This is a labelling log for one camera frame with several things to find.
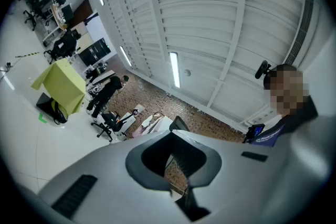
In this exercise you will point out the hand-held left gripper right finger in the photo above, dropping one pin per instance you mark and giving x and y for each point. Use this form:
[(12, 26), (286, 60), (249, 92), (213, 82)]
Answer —
[(241, 178)]

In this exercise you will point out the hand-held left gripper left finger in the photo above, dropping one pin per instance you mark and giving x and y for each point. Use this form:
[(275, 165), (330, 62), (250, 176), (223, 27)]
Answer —
[(110, 181)]

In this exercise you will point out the small black screen device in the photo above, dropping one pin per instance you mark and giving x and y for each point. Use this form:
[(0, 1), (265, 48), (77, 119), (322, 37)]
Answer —
[(256, 131)]

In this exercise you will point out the pink plastic bag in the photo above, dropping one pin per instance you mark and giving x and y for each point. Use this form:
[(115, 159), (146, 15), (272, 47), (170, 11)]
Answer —
[(139, 132)]

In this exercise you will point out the black and green backpack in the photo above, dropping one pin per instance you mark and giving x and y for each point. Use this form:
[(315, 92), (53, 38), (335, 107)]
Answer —
[(60, 112)]

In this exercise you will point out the person's black t-shirt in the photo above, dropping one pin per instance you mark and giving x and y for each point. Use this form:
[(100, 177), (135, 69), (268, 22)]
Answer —
[(302, 118)]

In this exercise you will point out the person's head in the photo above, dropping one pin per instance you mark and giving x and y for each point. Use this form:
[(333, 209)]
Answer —
[(286, 91)]

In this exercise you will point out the black box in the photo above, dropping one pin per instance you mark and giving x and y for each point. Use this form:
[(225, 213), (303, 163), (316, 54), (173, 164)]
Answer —
[(43, 102)]

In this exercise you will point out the yellow-green tablecloth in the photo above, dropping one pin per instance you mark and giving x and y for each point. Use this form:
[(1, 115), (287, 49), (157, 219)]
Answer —
[(63, 81)]

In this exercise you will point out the round smoke detector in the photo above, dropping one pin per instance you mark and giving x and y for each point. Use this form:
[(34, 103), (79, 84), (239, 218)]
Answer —
[(187, 72)]

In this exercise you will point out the large black display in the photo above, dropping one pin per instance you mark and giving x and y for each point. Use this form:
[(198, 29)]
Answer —
[(95, 51)]

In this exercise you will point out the yellow-black striped floor strip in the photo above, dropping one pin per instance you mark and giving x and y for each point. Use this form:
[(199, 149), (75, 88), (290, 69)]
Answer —
[(27, 54)]

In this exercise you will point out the ceiling air vent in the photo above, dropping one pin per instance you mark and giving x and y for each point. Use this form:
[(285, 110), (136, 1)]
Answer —
[(299, 31)]

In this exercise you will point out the wooden top desk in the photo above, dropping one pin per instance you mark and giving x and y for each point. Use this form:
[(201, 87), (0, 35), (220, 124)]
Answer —
[(55, 12)]

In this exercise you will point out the grey and black office chair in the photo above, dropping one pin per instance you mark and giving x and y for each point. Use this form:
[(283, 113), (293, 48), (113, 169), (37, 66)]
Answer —
[(30, 17)]

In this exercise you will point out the black head-mounted camera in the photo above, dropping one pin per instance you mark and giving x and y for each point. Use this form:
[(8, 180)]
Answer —
[(261, 70)]

